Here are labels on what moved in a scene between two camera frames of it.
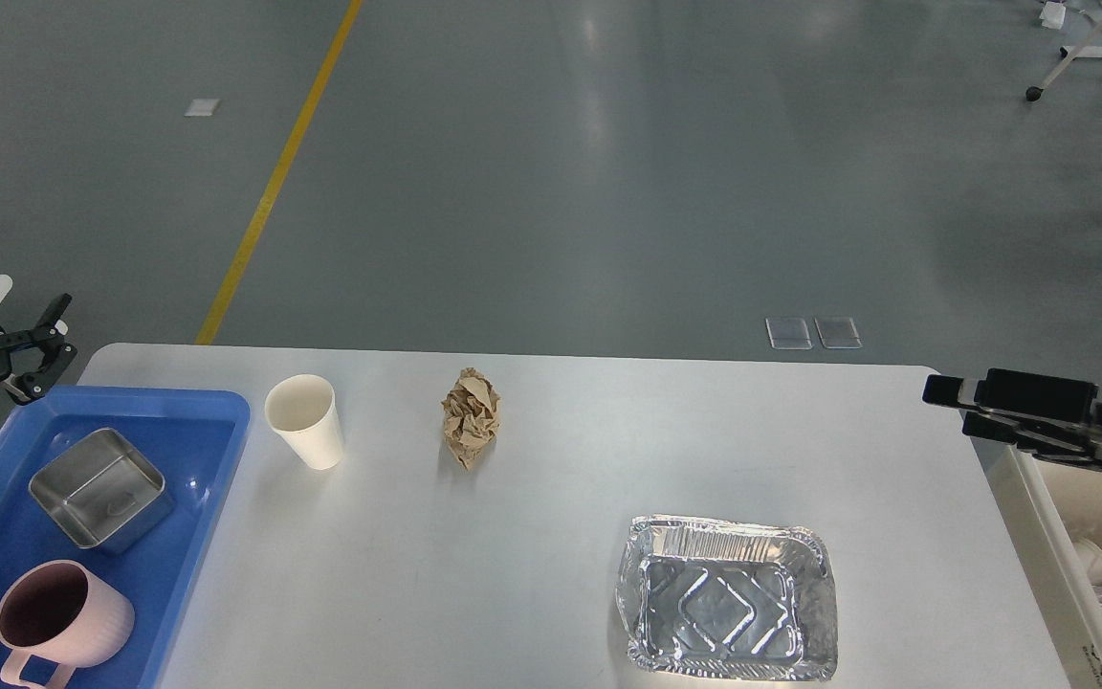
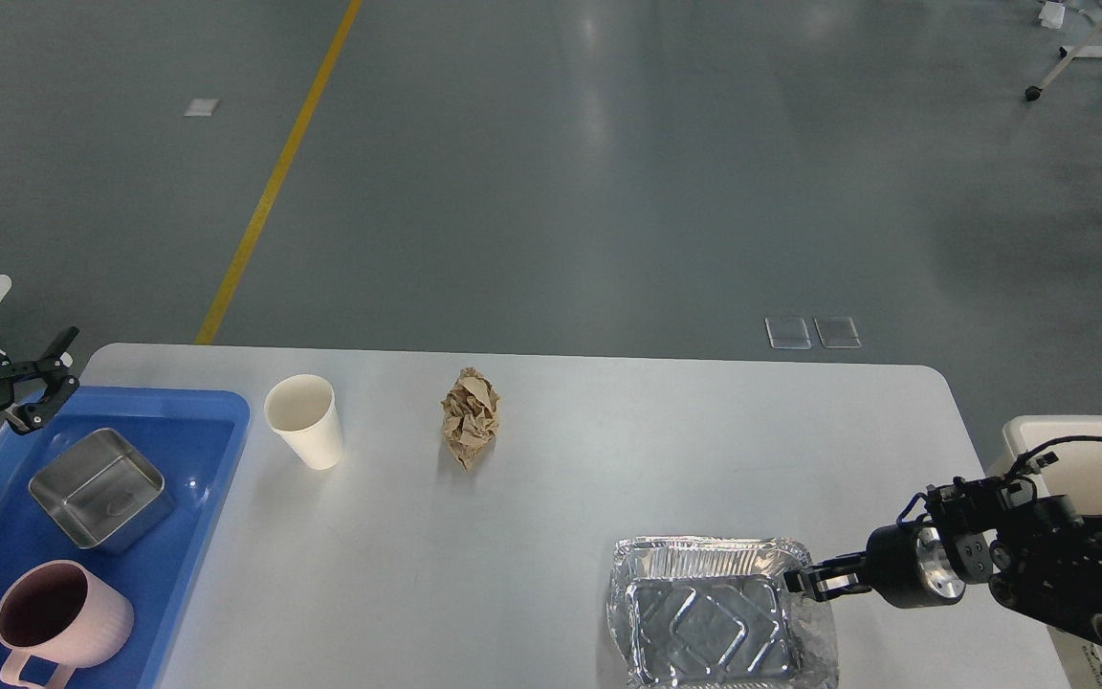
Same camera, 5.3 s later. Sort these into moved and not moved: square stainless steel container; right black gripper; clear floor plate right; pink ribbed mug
Moved: right black gripper
Not moved: pink ribbed mug; clear floor plate right; square stainless steel container
